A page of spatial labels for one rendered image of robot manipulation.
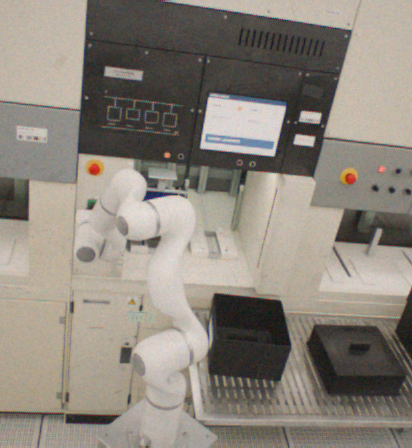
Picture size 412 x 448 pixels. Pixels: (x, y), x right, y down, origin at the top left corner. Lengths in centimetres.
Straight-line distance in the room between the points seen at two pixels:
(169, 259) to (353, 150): 96
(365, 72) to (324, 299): 101
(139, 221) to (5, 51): 81
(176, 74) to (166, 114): 14
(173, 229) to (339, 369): 94
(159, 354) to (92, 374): 115
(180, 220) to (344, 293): 122
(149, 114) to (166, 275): 70
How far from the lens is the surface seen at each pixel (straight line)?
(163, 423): 178
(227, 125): 205
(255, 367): 212
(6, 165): 212
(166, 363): 158
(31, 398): 281
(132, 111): 201
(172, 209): 151
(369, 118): 221
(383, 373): 224
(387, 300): 269
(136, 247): 249
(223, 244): 261
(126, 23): 194
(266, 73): 202
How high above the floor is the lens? 223
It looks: 29 degrees down
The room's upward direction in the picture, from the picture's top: 11 degrees clockwise
